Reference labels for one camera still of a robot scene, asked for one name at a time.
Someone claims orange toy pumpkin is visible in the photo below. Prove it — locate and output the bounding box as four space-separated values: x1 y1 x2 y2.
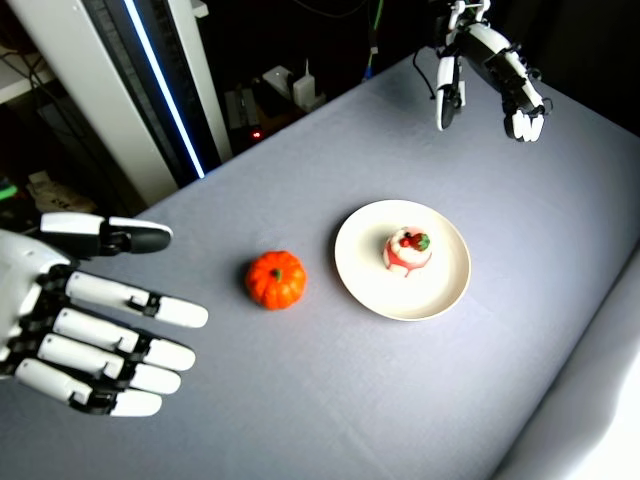
244 250 308 312

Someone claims toy cake with strawberry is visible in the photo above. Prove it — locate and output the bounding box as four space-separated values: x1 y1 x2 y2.
383 226 434 279

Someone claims cream round plate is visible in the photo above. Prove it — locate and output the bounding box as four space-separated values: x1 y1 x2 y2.
333 199 473 322

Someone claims black device with red light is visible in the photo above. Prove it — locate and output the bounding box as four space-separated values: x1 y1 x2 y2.
229 124 281 151

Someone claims grey table cloth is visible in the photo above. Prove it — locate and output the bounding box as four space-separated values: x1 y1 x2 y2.
0 37 640 480

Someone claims white power adapter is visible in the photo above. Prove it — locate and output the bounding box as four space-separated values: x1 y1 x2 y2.
292 59 317 109

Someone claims black box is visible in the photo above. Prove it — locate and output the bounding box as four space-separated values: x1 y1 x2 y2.
223 88 261 132

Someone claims white angled plug block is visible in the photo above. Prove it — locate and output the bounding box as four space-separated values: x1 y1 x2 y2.
262 65 295 101

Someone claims crumpled printed paper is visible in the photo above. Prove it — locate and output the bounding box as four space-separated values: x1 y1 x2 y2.
27 169 99 214

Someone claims white column with blue light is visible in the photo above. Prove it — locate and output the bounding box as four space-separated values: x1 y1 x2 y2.
7 0 234 206

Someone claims white shelf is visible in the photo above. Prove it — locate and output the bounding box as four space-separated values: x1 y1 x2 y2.
0 47 56 104

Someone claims green cable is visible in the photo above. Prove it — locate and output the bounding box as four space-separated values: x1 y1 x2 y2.
366 0 386 81

